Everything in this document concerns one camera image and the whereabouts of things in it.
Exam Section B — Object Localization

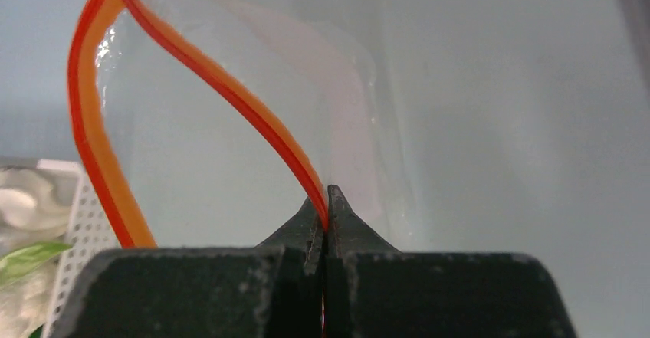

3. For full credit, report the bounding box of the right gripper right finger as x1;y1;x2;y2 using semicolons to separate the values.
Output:
323;185;576;337

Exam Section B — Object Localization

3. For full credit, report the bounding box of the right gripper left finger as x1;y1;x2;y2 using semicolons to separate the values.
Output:
52;201;323;337

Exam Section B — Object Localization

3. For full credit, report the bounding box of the clear zip top bag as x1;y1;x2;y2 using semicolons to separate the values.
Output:
67;0;438;253

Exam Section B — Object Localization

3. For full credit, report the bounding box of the white cauliflower with green leaves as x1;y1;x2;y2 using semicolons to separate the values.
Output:
1;241;71;338

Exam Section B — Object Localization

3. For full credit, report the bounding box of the white perforated plastic basket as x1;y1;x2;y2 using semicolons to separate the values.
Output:
38;159;120;337

